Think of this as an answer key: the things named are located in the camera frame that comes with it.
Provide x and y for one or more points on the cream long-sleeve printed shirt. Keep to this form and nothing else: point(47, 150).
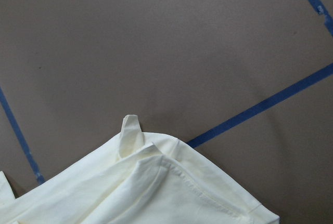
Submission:
point(137, 177)

